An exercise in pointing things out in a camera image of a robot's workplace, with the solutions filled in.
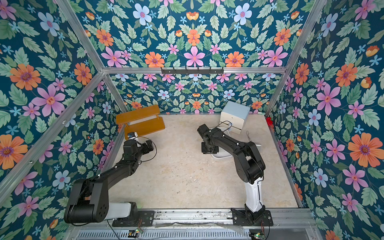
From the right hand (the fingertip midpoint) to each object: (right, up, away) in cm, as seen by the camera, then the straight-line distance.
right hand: (208, 150), depth 94 cm
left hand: (-39, +7, -3) cm, 40 cm away
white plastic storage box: (+9, -1, -5) cm, 10 cm away
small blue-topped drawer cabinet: (+17, +23, +6) cm, 29 cm away
